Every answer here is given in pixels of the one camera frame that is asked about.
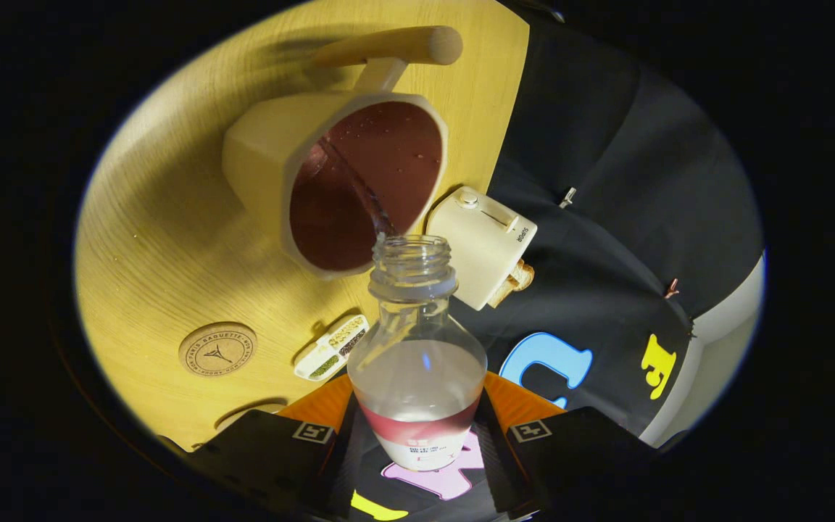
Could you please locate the copper clip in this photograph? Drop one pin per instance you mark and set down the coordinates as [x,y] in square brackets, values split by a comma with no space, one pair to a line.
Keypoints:
[671,288]

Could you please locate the toast slice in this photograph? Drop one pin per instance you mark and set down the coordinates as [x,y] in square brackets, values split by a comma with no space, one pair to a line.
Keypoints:
[513,283]

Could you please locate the clear juice bottle red label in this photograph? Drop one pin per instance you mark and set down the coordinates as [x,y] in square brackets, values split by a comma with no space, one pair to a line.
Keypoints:
[417,384]

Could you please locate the white divided seed dish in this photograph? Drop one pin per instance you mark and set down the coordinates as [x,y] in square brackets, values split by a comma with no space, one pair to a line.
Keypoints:
[330,348]

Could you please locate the wooden table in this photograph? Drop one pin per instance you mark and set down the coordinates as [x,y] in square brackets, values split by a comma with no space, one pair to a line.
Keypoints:
[156,239]

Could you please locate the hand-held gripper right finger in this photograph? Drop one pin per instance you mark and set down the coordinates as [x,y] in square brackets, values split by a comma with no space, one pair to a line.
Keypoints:
[501,471]

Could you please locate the cream toaster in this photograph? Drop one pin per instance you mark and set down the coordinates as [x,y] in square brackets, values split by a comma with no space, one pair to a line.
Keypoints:
[483,246]

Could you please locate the round cork coaster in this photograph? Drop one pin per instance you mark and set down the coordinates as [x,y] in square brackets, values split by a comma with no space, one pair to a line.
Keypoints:
[218,349]

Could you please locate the silver clip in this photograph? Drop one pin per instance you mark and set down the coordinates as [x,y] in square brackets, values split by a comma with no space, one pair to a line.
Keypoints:
[568,197]

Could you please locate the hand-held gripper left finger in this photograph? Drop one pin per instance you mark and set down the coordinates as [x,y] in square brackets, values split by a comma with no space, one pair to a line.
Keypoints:
[330,478]

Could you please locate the black backdrop cloth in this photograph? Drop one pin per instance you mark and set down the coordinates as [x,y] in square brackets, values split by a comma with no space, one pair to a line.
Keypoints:
[606,159]

